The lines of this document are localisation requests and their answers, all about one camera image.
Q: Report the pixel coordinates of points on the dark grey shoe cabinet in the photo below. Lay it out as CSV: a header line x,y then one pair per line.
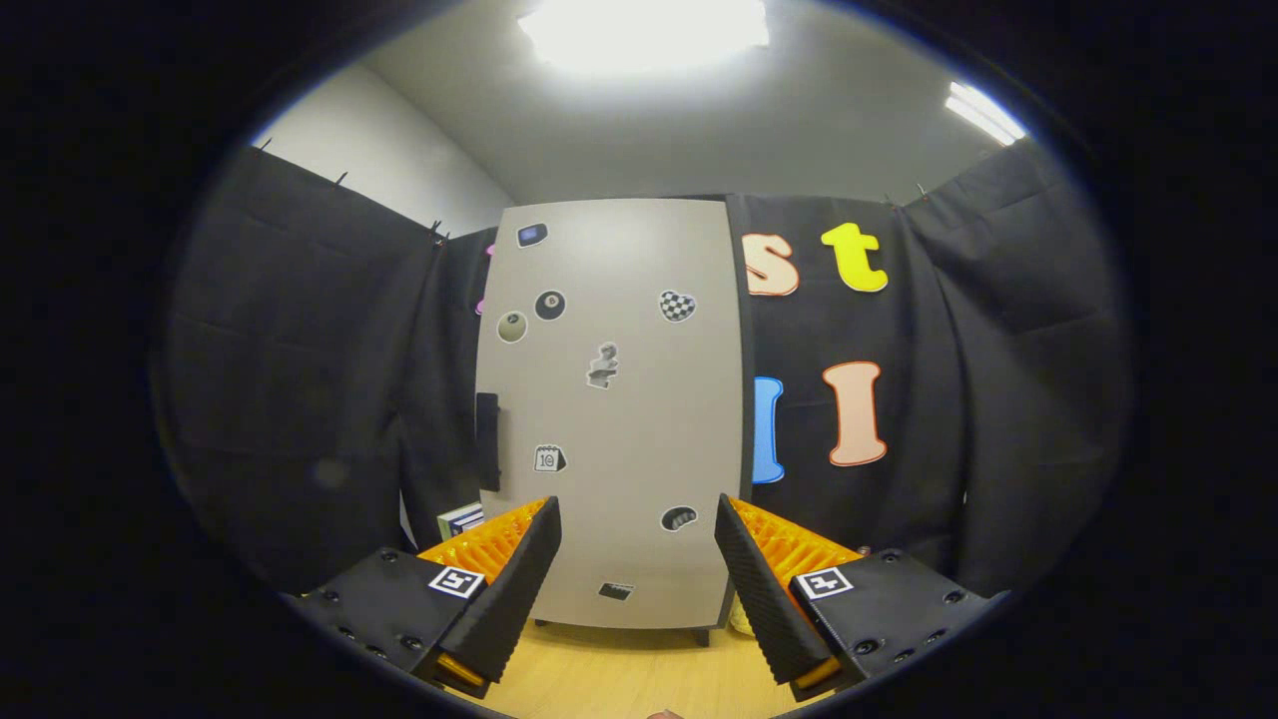
x,y
702,636

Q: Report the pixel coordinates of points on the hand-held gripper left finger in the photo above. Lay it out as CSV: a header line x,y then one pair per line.
x,y
509,609

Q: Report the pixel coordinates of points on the grey shoe cabinet door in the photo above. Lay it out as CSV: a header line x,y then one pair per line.
x,y
639,419

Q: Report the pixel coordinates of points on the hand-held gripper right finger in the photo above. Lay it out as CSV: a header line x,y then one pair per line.
x,y
761,599

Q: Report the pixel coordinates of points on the narrow ceiling light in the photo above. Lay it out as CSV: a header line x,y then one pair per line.
x,y
986,112

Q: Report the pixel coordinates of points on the blue spine book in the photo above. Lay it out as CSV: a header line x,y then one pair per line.
x,y
471,520

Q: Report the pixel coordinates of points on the large ceiling light panel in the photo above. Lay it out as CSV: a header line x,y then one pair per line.
x,y
644,30

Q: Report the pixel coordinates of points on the black backdrop cloth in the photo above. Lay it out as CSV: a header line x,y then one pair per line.
x,y
998,399

